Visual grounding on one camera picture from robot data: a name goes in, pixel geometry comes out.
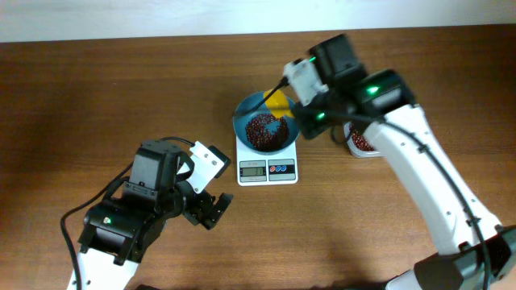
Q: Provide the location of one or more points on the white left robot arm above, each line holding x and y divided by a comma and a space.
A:
129, 214

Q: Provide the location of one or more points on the red beans in bowl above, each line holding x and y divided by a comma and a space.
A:
265, 132

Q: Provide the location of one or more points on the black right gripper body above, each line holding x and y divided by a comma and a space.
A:
308, 124

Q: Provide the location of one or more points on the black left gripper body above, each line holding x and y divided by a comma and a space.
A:
207, 209

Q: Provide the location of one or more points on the yellow plastic measuring scoop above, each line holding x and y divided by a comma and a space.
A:
278, 104

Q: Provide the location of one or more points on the clear container of red beans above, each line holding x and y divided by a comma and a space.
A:
357, 144

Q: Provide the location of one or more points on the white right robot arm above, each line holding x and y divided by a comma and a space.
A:
474, 250

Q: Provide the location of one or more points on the white digital kitchen scale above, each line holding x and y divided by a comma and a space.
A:
259, 169

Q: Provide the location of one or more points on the blue-grey bowl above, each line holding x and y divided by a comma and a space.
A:
239, 122

